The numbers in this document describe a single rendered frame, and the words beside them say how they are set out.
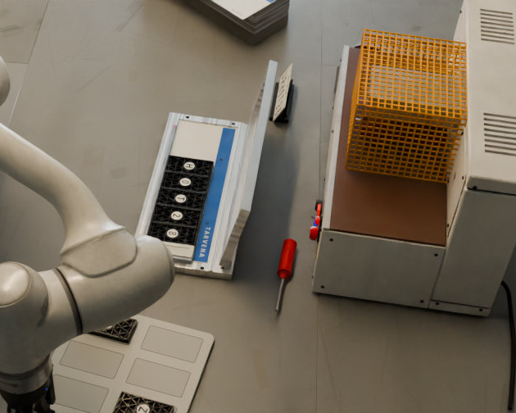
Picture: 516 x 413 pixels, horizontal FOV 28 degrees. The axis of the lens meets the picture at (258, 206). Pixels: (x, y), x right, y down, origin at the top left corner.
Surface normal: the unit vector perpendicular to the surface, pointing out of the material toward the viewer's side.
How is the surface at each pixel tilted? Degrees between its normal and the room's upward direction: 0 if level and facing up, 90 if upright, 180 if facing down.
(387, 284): 90
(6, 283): 4
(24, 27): 0
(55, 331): 84
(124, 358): 0
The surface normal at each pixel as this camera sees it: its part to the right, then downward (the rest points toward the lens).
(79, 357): 0.07, -0.68
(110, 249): 0.34, -0.33
